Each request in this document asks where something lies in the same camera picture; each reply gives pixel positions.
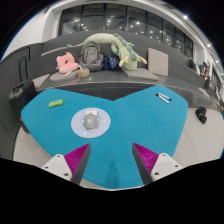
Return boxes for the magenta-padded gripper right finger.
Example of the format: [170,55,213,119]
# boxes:
[132,143,184,185]

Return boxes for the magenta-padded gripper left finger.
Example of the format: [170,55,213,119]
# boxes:
[41,143,92,185]

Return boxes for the grey and white computer mouse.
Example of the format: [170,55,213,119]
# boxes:
[82,110,99,131]

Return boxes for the round light blue mouse pad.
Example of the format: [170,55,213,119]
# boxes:
[70,107,112,139]

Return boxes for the small green eraser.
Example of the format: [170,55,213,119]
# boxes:
[48,99,65,109]

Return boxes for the black bag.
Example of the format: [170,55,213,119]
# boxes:
[195,105,208,125]

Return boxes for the white marker with blue cap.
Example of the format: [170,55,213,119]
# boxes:
[158,92,173,102]

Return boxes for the black case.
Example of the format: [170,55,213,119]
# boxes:
[8,79,38,116]

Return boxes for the grey flat seat cushion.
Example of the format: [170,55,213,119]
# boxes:
[32,73,51,89]
[120,67,160,82]

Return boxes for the grey round seat cushion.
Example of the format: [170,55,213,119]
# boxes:
[49,70,81,84]

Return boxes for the small tan round basket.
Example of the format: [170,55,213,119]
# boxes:
[77,68,91,79]

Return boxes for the pink plush pillow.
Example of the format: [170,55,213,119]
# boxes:
[55,51,80,74]

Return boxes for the person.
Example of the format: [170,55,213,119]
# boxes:
[198,61,212,81]

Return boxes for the grey upright back cushion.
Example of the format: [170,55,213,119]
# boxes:
[147,47,169,77]

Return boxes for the grey backpack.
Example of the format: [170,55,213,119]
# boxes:
[78,41,104,72]

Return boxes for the dark blue patterned bag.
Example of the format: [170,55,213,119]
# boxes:
[100,55,120,71]

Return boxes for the green dragon plush toy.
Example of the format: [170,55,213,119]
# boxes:
[65,32,148,71]

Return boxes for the ceiling spot lights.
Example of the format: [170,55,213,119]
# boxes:
[182,14,214,49]

